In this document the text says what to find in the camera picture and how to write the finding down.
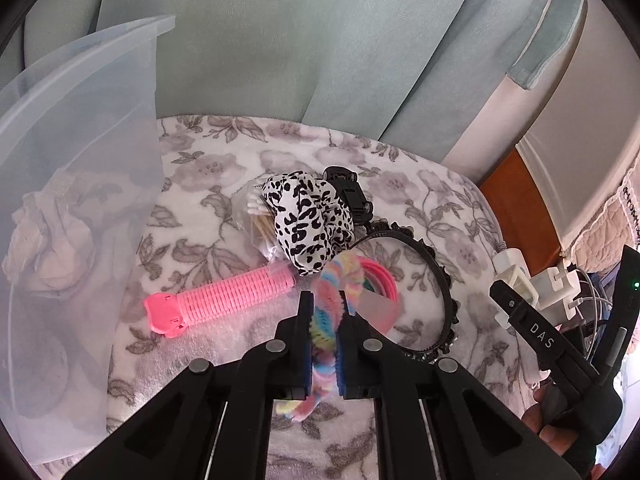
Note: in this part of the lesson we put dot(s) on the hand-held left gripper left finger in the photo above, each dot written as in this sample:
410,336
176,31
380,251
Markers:
306,375

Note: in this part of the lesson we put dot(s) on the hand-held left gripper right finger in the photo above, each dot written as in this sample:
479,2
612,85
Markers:
341,370

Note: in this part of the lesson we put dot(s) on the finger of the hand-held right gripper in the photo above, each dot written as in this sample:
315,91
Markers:
535,330

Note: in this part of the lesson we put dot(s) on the pink hair bands bundle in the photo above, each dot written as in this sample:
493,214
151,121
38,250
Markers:
380,300

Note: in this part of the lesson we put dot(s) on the rainbow fuzzy scrunchie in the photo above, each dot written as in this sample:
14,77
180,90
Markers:
327,290

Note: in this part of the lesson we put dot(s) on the black beaded headband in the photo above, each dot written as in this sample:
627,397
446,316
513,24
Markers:
440,280

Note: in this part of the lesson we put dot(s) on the pink hair roller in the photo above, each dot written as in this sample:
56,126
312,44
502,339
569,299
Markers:
225,295

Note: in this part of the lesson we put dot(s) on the black white leopard scrunchie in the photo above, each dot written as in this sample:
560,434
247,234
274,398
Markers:
305,220

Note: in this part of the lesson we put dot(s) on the clear plastic container blue latches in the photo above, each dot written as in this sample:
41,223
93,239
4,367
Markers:
75,135

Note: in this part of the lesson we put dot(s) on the person's right hand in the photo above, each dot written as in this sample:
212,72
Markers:
542,430

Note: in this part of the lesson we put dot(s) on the white power strip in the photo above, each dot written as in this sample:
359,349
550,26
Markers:
545,285

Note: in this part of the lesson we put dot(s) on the quilted lace-trimmed cover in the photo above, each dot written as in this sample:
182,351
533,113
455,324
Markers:
615,220

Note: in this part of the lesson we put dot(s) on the bag of cotton swabs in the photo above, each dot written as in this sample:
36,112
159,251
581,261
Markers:
255,220

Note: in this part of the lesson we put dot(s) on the black hair clip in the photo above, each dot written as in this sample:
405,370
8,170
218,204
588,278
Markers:
350,192

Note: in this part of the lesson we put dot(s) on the grey padded headboard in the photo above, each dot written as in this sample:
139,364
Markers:
590,110

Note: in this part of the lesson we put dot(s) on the pale green curtain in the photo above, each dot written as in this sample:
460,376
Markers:
300,35

